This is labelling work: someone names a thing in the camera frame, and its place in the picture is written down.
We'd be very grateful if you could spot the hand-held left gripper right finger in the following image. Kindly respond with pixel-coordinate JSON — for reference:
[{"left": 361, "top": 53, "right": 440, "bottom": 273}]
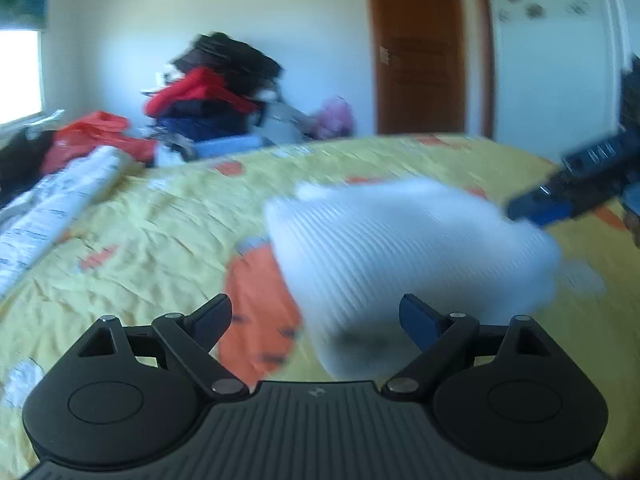
[{"left": 381, "top": 294, "right": 559, "bottom": 402}]

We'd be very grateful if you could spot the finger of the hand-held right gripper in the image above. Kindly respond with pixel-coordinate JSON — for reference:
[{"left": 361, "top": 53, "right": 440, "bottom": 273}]
[{"left": 505, "top": 179, "right": 601, "bottom": 227}]

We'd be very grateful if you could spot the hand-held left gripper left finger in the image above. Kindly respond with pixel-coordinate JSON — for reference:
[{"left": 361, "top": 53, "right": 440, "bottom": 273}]
[{"left": 75, "top": 293, "right": 251, "bottom": 402}]

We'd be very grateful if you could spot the white knit sweater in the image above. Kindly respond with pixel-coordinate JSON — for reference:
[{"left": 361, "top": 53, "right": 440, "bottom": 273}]
[{"left": 264, "top": 177, "right": 563, "bottom": 382}]

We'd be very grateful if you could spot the yellow carrot print quilt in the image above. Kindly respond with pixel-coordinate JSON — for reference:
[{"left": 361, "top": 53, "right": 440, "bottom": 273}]
[{"left": 0, "top": 133, "right": 640, "bottom": 480}]

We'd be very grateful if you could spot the white wardrobe with stickers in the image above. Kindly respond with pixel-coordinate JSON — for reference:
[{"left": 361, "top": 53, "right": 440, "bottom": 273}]
[{"left": 490, "top": 0, "right": 640, "bottom": 163}]

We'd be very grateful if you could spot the light blue knit garment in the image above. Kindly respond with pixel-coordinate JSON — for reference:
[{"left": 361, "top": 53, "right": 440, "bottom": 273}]
[{"left": 192, "top": 134, "right": 267, "bottom": 160}]

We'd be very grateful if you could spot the white script print quilt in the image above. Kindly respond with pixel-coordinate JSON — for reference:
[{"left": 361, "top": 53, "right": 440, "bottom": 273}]
[{"left": 0, "top": 146, "right": 135, "bottom": 297}]

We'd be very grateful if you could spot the navy garment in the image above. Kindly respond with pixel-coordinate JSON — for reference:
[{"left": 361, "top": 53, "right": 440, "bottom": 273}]
[{"left": 156, "top": 101, "right": 267, "bottom": 142}]

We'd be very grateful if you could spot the brown wooden door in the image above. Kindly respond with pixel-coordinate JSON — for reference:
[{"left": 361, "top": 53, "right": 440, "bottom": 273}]
[{"left": 366, "top": 0, "right": 467, "bottom": 136}]

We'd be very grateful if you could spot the silver grey plastic bag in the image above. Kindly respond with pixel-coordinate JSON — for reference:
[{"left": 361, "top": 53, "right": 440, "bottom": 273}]
[{"left": 259, "top": 97, "right": 317, "bottom": 145}]

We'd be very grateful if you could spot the red plastic bag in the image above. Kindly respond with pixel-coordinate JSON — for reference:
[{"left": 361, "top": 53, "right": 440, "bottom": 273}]
[{"left": 41, "top": 111, "right": 158, "bottom": 175}]

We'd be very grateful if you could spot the pink plastic bag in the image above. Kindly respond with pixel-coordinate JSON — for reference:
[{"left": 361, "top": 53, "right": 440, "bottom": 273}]
[{"left": 311, "top": 95, "right": 355, "bottom": 140}]

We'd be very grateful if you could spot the dark cloth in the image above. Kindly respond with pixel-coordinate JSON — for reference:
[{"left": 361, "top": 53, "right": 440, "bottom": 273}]
[{"left": 0, "top": 129, "right": 60, "bottom": 207}]

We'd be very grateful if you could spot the black lace garment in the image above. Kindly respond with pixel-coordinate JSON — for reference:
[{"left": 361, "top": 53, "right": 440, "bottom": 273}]
[{"left": 171, "top": 32, "right": 284, "bottom": 97}]

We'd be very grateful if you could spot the window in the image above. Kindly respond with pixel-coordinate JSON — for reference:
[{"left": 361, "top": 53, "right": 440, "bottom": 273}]
[{"left": 0, "top": 29, "right": 45, "bottom": 123}]

